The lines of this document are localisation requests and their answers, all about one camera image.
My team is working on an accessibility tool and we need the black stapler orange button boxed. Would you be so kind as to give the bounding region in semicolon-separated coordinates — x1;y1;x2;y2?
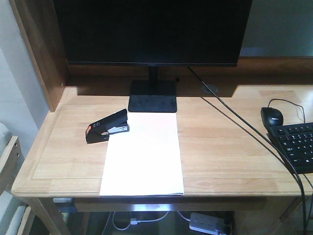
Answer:
85;109;130;144

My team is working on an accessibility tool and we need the white paper stack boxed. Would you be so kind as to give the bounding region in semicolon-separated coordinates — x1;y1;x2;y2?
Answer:
100;113;184;196

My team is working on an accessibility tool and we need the wooden desk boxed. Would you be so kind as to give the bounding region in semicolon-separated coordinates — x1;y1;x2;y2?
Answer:
10;0;313;235

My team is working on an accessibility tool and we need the white power strip under desk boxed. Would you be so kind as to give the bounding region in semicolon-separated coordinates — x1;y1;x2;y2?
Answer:
189;212;231;235

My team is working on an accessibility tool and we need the black computer monitor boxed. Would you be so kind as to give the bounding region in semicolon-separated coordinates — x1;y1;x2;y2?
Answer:
53;0;252;113

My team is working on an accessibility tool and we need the black computer mouse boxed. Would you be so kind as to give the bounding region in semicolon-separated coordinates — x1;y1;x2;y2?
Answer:
260;107;284;129

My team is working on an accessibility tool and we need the black keyboard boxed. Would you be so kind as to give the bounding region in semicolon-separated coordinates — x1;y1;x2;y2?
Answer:
268;122;313;174

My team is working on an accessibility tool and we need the white cable under desk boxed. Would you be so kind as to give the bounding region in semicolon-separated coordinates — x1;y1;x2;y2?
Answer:
101;210;171;235

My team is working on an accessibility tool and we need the black mouse cable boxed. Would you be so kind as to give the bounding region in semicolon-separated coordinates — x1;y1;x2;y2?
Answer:
268;98;307;123

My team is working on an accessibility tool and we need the black monitor cable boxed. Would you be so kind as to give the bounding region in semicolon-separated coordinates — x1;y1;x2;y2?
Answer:
187;66;308;235

